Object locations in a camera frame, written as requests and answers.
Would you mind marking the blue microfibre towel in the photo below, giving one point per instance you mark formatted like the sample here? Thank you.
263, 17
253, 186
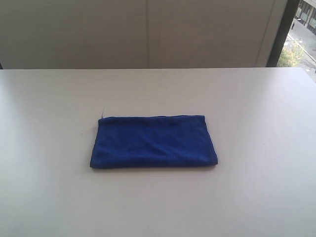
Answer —
153, 142

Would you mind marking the green tree outside window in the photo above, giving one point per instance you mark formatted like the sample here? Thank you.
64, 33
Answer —
291, 54

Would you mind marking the dark window frame post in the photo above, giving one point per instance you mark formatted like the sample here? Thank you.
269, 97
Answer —
284, 27

